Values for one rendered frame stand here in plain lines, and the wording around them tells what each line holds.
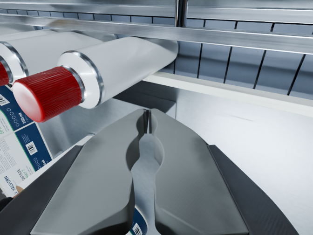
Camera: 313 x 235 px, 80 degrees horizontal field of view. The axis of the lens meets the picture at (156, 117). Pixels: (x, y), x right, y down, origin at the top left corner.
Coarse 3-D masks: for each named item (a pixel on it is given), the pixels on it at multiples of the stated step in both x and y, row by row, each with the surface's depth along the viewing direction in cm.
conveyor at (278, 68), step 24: (168, 24) 26; (192, 24) 25; (216, 24) 23; (240, 24) 22; (264, 24) 21; (288, 24) 20; (192, 48) 26; (216, 48) 25; (240, 48) 23; (168, 72) 30; (192, 72) 28; (216, 72) 26; (240, 72) 24; (264, 72) 23; (288, 72) 22; (312, 72) 21; (312, 96) 22
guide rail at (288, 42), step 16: (0, 16) 31; (16, 16) 29; (32, 16) 27; (112, 32) 22; (128, 32) 21; (144, 32) 20; (160, 32) 19; (176, 32) 18; (192, 32) 17; (208, 32) 17; (224, 32) 16; (240, 32) 15; (256, 32) 15; (272, 32) 15; (256, 48) 15; (272, 48) 15; (288, 48) 14; (304, 48) 14
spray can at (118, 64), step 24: (96, 48) 16; (120, 48) 18; (144, 48) 20; (168, 48) 24; (48, 72) 14; (72, 72) 15; (96, 72) 15; (120, 72) 17; (144, 72) 21; (24, 96) 13; (48, 96) 13; (72, 96) 14; (96, 96) 16
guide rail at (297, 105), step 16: (144, 80) 28; (160, 80) 27; (176, 80) 26; (192, 80) 25; (224, 96) 23; (240, 96) 22; (256, 96) 22; (272, 96) 21; (288, 96) 21; (304, 112) 20
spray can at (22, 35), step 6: (36, 30) 28; (42, 30) 28; (48, 30) 29; (54, 30) 29; (60, 30) 30; (66, 30) 30; (72, 30) 31; (0, 36) 24; (6, 36) 24; (12, 36) 25; (18, 36) 25; (24, 36) 26; (30, 36) 26
